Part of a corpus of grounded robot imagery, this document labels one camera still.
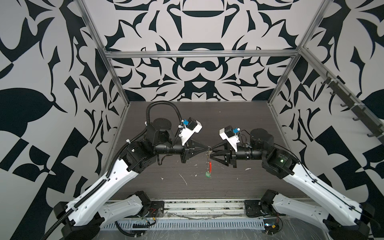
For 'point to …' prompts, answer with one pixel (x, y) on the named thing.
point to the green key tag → (208, 174)
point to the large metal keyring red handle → (209, 162)
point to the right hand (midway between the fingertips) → (212, 153)
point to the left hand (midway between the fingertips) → (208, 145)
